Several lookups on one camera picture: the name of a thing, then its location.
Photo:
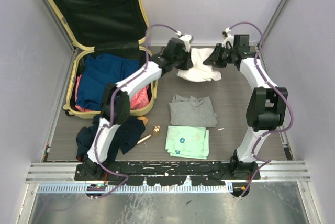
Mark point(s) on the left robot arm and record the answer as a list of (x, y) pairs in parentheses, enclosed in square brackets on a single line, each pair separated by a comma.
[(116, 110)]

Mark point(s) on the mint green floral cloth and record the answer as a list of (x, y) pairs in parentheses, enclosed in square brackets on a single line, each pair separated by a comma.
[(187, 142)]

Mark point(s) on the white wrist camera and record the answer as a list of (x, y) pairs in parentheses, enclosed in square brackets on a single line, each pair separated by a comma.
[(187, 39), (228, 39)]

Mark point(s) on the gold perfume bottle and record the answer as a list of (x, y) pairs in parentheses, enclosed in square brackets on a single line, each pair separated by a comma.
[(156, 130)]

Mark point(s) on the yellow hard-shell suitcase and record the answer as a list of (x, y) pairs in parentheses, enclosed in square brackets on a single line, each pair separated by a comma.
[(100, 26)]

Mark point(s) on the dark navy garment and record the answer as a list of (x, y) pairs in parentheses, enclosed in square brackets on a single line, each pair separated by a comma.
[(125, 138)]

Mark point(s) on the pink patterned garment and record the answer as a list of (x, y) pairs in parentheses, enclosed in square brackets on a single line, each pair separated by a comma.
[(139, 101)]

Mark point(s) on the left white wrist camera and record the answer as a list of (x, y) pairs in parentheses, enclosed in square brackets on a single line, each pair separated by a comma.
[(187, 39)]

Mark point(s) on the blue garment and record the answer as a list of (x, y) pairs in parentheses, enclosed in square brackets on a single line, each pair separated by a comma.
[(98, 71)]

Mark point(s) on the grey garment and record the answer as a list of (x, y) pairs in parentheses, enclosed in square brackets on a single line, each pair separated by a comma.
[(192, 111)]

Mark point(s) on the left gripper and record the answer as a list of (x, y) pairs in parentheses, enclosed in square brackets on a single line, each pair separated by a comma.
[(187, 63)]

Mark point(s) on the aluminium frame rail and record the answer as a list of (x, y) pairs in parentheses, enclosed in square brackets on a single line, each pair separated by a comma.
[(278, 171)]

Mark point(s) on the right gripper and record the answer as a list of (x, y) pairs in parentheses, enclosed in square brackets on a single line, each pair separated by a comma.
[(213, 59)]

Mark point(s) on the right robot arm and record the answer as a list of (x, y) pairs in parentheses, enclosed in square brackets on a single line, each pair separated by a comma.
[(266, 109)]

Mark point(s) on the white slotted cable duct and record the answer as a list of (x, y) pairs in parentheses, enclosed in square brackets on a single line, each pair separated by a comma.
[(123, 189)]

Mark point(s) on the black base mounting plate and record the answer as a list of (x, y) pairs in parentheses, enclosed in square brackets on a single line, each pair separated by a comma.
[(207, 173)]

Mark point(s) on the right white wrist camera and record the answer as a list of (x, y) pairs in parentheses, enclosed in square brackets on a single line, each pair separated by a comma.
[(228, 39)]

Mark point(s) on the white garment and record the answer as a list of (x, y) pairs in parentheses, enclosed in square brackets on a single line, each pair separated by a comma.
[(200, 72)]

